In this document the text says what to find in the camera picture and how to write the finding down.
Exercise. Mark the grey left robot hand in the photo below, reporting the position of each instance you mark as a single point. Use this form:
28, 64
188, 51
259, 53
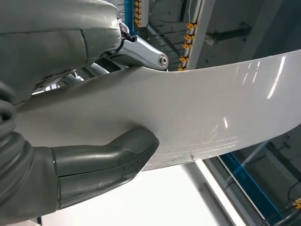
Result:
47, 40

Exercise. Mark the blue metal beam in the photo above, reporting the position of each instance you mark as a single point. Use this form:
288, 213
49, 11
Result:
249, 187
128, 15

